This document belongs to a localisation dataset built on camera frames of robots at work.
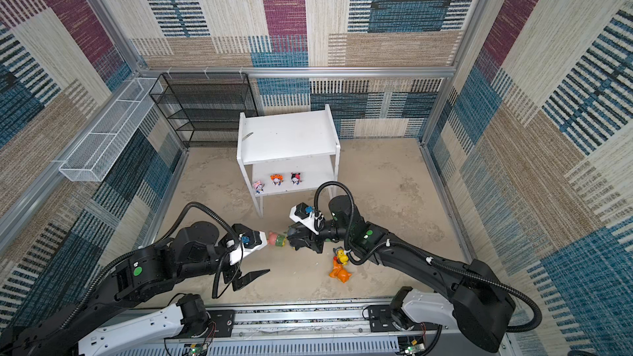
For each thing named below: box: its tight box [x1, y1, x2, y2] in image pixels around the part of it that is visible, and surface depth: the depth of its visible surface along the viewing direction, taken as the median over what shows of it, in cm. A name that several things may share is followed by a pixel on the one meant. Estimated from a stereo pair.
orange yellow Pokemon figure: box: [328, 246, 353, 284], surface depth 83 cm
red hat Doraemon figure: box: [290, 172, 302, 186], surface depth 86 cm
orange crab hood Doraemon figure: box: [270, 173, 285, 187], surface depth 86 cm
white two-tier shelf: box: [236, 103, 342, 218], surface depth 80 cm
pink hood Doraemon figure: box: [253, 179, 266, 195], surface depth 83 cm
